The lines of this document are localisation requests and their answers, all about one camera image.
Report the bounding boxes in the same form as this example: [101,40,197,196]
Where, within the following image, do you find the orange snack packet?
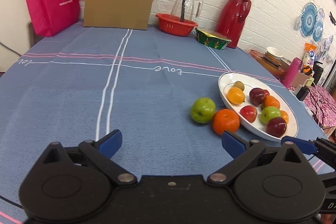
[302,43,317,66]

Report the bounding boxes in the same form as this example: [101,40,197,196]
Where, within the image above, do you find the black straw in pitcher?
[180,0,186,22]

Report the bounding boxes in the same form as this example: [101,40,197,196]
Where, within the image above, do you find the small orange kumquat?
[280,110,289,124]

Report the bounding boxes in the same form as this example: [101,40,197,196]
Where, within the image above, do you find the blue striped tablecloth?
[1,23,325,223]

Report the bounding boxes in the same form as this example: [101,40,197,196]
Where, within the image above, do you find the dark red apple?
[249,88,270,106]

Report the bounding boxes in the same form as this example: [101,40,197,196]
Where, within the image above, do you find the dark red plum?
[266,117,287,138]

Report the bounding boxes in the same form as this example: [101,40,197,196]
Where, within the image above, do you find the tan longan fruit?
[234,81,245,91]

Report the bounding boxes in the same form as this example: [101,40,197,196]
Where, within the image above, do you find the large orange tangerine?
[212,109,240,136]

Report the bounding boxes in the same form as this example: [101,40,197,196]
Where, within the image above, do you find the red plastic basket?
[155,13,198,37]

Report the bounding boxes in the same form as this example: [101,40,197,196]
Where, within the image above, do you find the black power adapter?
[296,86,309,101]

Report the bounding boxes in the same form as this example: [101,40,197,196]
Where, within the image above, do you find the large green apple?
[259,106,281,125]

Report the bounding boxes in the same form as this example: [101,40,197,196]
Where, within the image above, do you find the white bowl on dishes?
[266,47,283,60]

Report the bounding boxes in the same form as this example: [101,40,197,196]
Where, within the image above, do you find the blue patterned wall fans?
[294,2,325,43]

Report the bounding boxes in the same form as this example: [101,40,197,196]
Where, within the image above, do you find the wooden brown tray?
[249,50,285,79]

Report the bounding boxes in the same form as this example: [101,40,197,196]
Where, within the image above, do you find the white appliance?
[0,0,35,72]

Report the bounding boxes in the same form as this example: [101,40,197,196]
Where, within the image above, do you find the yellow orange kumquat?
[227,87,245,105]

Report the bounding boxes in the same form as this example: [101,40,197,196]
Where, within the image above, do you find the glass pitcher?
[171,0,203,20]

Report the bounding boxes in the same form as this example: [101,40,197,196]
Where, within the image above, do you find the red pink small apple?
[239,105,257,123]

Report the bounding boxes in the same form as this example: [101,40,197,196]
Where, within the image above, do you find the pink floral side tablecloth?
[302,85,335,128]

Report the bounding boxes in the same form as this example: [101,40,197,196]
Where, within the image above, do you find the black mug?
[313,61,323,85]

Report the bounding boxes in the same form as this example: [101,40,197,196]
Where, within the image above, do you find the pink water bottle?
[281,57,302,88]

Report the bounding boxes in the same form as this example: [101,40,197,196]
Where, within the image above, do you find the small green apple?
[190,97,216,124]

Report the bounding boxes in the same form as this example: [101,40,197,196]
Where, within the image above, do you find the red thermos jug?
[215,0,252,48]

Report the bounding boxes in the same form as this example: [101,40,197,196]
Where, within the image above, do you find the orange tangerine with stem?
[261,95,280,110]

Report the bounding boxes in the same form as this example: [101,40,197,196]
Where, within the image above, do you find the white ceramic plate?
[218,72,298,141]

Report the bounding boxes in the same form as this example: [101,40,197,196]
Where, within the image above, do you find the green patterned foil bowl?
[195,27,231,50]

